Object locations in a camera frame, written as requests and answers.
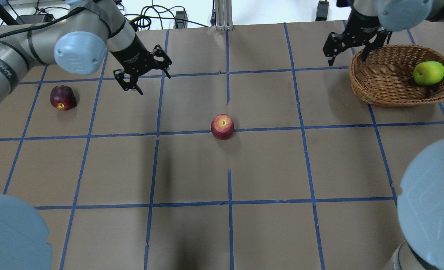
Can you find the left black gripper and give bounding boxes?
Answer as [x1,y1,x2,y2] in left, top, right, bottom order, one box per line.
[112,36,173,95]

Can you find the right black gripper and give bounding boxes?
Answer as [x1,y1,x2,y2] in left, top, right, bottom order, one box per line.
[322,10,392,67]

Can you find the green apple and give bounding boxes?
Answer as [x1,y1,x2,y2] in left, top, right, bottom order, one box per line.
[413,61,444,86]

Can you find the dark red apple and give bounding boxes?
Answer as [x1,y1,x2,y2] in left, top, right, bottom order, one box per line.
[49,84,77,111]

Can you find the red yellow apple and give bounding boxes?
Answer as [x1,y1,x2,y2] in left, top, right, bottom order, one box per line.
[211,114,235,140]

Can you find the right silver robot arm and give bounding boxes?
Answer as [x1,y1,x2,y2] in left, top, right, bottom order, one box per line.
[323,0,444,270]

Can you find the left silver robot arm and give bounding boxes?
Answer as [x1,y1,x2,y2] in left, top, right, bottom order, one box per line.
[0,0,172,270]

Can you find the brown wicker basket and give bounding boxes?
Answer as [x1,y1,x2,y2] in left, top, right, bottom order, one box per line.
[349,45,444,107]

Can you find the black power adapter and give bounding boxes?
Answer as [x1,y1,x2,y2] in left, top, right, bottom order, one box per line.
[315,0,329,22]

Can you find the aluminium frame post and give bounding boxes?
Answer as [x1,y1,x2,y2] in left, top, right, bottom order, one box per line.
[210,0,234,31]

